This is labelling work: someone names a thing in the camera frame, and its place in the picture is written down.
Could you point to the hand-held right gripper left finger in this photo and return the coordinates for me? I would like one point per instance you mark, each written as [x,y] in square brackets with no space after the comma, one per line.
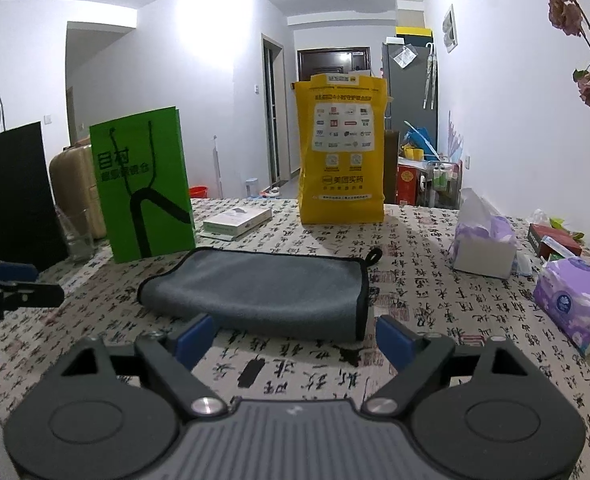
[194,342]

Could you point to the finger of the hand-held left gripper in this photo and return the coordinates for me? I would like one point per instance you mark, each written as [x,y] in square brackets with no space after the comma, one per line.
[15,272]
[40,295]

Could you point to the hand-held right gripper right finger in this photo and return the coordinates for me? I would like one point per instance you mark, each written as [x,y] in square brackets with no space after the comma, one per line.
[396,342]

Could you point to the grey towel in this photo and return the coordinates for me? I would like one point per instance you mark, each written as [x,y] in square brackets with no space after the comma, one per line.
[265,290]

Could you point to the clear drinking glass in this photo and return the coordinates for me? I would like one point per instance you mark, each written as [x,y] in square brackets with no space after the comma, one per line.
[77,245]

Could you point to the black paper bag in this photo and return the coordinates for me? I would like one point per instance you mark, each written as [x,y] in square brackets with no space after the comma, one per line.
[10,200]

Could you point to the gold suitcase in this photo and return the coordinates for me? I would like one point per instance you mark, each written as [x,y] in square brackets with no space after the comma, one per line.
[75,180]

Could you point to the white tissue box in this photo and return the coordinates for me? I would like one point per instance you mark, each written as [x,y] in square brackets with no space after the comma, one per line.
[480,257]

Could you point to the flat white box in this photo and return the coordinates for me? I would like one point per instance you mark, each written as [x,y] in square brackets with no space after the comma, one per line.
[235,220]

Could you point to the red basin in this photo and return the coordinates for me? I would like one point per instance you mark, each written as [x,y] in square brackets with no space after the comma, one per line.
[199,192]

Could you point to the red carton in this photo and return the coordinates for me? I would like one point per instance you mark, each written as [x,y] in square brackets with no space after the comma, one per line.
[407,185]

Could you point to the white storage cart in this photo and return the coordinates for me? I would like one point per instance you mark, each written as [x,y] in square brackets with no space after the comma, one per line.
[442,185]

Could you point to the yellow shopping bag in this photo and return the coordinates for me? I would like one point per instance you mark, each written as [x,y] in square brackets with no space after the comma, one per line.
[310,195]

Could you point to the green paper bag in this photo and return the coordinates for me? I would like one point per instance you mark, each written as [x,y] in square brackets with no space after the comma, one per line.
[165,170]

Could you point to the red box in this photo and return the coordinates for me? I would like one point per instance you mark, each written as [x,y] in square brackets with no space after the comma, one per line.
[540,240]

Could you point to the brown cardboard box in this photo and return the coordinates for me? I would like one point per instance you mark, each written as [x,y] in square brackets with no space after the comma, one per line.
[392,165]

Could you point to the purple tissue pack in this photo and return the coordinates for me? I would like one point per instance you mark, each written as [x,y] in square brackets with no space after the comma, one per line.
[570,295]

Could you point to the blue dustpan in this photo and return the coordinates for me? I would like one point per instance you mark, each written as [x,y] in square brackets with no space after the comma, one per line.
[420,137]

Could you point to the side room door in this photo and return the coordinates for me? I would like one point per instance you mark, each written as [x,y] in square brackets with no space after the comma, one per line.
[271,110]

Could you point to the white umbrella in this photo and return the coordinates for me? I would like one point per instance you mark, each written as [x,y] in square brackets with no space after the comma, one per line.
[430,75]

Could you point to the dark brown door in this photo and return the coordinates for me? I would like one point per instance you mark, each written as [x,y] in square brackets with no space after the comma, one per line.
[325,65]

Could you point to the yellow box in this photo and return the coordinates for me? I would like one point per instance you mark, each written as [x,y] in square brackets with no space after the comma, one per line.
[415,32]

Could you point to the dried pink flowers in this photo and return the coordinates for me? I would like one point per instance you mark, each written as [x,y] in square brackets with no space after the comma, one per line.
[565,15]

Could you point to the white wall panel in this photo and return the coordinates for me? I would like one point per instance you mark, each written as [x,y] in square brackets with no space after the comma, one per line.
[450,27]

